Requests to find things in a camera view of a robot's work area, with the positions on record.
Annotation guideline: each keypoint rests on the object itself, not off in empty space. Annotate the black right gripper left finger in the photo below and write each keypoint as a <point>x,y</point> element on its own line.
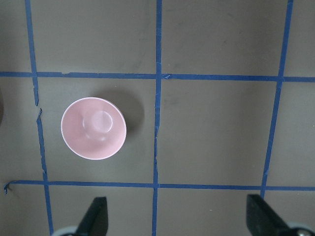
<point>94,222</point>

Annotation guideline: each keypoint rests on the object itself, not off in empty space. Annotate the pink bowl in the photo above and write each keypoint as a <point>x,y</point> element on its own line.
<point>93,128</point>

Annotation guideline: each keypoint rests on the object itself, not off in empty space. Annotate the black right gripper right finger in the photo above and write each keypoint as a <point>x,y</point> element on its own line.
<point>262,220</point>

